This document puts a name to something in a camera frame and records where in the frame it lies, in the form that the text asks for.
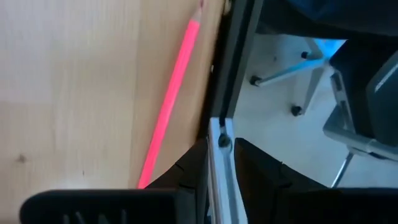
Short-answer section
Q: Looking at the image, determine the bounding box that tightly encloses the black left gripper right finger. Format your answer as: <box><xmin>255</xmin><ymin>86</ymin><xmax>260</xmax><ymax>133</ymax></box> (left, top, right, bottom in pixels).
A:
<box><xmin>233</xmin><ymin>138</ymin><xmax>398</xmax><ymax>224</ymax></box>

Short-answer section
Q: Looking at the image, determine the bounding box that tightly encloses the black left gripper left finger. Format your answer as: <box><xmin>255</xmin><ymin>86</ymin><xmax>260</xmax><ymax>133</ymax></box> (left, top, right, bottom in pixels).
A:
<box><xmin>19</xmin><ymin>138</ymin><xmax>209</xmax><ymax>224</ymax></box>

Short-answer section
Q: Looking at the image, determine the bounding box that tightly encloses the grey office chair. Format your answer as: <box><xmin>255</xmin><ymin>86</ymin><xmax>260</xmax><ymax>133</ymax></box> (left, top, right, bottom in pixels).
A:
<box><xmin>322</xmin><ymin>51</ymin><xmax>398</xmax><ymax>189</ymax></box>

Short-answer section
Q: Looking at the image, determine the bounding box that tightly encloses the black office chair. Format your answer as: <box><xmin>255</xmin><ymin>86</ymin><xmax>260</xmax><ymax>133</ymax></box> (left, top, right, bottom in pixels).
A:
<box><xmin>249</xmin><ymin>0</ymin><xmax>398</xmax><ymax>118</ymax></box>

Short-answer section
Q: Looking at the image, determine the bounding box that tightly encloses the pink pencil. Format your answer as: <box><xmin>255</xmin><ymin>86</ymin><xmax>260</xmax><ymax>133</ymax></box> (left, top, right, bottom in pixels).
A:
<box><xmin>136</xmin><ymin>0</ymin><xmax>206</xmax><ymax>190</ymax></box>

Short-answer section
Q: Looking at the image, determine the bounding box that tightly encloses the black frame crossbar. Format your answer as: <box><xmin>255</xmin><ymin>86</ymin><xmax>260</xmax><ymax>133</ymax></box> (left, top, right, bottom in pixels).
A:
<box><xmin>198</xmin><ymin>0</ymin><xmax>265</xmax><ymax>139</ymax></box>

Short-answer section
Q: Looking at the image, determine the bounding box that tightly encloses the silver frame bracket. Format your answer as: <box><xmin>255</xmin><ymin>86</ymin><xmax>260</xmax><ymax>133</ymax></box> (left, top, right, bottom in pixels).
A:
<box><xmin>206</xmin><ymin>117</ymin><xmax>249</xmax><ymax>224</ymax></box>

